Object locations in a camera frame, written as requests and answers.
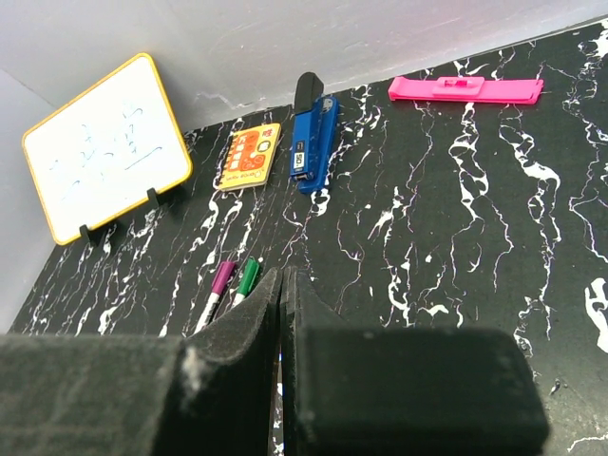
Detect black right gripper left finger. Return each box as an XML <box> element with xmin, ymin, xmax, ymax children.
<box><xmin>1</xmin><ymin>268</ymin><xmax>281</xmax><ymax>455</ymax></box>

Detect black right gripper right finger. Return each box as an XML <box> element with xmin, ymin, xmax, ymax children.
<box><xmin>282</xmin><ymin>267</ymin><xmax>550</xmax><ymax>455</ymax></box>

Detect purple marker pen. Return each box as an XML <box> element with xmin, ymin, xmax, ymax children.
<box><xmin>195</xmin><ymin>261</ymin><xmax>237</xmax><ymax>333</ymax></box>

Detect green marker pen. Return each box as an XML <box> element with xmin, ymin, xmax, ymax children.
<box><xmin>231</xmin><ymin>257</ymin><xmax>260</xmax><ymax>308</ymax></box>

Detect small orange notebook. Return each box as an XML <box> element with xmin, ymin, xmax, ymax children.
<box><xmin>218</xmin><ymin>123</ymin><xmax>281</xmax><ymax>192</ymax></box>

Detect small yellow-framed whiteboard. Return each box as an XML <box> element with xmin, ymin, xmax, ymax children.
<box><xmin>22</xmin><ymin>52</ymin><xmax>193</xmax><ymax>245</ymax></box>

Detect blue stapler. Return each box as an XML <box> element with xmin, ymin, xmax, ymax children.
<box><xmin>290</xmin><ymin>71</ymin><xmax>339</xmax><ymax>195</ymax></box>

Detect pink plastic clip bar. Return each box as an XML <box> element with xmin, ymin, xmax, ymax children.
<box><xmin>388</xmin><ymin>76</ymin><xmax>544</xmax><ymax>105</ymax></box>

